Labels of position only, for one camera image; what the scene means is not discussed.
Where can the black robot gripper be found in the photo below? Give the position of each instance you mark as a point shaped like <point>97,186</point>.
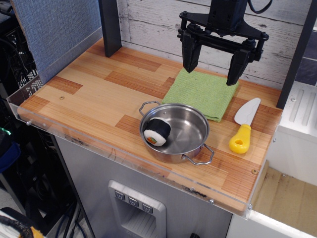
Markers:
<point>226,17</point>

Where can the green cloth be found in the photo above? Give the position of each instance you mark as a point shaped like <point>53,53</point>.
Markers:
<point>205,92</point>

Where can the stainless steel pot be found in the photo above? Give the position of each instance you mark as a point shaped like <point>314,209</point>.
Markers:
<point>189,132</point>

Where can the plush sushi roll toy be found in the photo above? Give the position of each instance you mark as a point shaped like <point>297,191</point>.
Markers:
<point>157,131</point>

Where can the blue fabric panel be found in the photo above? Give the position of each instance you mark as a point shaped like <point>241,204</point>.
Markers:
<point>58,31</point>

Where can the white toy sink unit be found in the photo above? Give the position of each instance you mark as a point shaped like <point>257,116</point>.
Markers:
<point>285,203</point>

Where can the silver toy fridge dispenser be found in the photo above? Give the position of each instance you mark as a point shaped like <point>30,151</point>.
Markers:
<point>137,215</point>

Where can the black plastic crate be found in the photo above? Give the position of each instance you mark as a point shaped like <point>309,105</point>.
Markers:
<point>17,66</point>

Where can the clear acrylic table guard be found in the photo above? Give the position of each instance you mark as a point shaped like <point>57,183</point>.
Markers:
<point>102,116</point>

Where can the dark grey right post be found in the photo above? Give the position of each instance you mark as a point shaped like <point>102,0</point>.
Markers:
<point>298,55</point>

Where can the yellow handled toy knife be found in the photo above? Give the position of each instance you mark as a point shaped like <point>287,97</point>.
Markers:
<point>240,142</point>

